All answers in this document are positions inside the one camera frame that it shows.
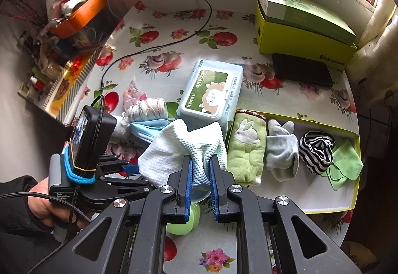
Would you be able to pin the yellow-green cardboard box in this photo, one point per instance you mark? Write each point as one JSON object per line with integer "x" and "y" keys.
{"x": 295, "y": 41}

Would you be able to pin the person's left hand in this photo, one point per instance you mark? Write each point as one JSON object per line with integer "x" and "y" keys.
{"x": 39, "y": 202}

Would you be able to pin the pink plastic packet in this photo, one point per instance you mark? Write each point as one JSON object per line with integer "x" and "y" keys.
{"x": 133, "y": 93}

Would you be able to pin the orange basket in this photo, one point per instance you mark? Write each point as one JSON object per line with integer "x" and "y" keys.
{"x": 84, "y": 17}

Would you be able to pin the green rabbit towel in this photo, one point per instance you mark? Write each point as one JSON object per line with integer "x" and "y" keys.
{"x": 245, "y": 149}

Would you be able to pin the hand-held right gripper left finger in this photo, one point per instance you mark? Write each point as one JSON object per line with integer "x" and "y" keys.
{"x": 186, "y": 187}

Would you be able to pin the black white striped sock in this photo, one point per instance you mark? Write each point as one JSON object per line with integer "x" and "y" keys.
{"x": 314, "y": 149}

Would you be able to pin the green round container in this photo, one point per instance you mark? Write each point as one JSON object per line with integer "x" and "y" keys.
{"x": 180, "y": 224}

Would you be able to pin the white ribbed sock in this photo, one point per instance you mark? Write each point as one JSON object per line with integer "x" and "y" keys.
{"x": 174, "y": 149}

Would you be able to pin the person's left forearm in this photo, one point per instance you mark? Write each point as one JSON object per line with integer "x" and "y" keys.
{"x": 12, "y": 230}

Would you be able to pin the cluttered side shelf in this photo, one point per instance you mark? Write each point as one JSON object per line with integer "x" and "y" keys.
{"x": 46, "y": 69}

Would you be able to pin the wet wipes pack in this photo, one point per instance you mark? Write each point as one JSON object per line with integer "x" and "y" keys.
{"x": 211, "y": 90}

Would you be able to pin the blue face mask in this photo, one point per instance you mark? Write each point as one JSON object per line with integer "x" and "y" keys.
{"x": 146, "y": 131}

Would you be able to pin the green microfiber cloth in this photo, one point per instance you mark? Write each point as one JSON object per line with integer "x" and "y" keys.
{"x": 345, "y": 165}

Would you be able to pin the white gauze cloth bundle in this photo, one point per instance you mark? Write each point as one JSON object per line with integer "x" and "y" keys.
{"x": 146, "y": 109}

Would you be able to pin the yellow-green tray box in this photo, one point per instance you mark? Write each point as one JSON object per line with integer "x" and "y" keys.
{"x": 311, "y": 196}

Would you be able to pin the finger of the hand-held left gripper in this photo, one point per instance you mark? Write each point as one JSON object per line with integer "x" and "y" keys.
{"x": 130, "y": 169}
{"x": 130, "y": 187}

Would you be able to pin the white and green box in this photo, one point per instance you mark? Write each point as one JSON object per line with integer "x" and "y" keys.
{"x": 279, "y": 0}

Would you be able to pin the black case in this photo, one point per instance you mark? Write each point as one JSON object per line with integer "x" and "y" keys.
{"x": 301, "y": 70}

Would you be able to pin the tomato print tablecloth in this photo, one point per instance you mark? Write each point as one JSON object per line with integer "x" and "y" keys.
{"x": 236, "y": 53}

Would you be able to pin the clear round plastic container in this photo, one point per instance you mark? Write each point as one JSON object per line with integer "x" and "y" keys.
{"x": 200, "y": 196}

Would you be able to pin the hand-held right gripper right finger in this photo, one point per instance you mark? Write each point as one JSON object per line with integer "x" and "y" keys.
{"x": 214, "y": 187}

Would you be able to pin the white balled sock pair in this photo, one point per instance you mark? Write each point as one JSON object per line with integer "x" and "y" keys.
{"x": 279, "y": 152}

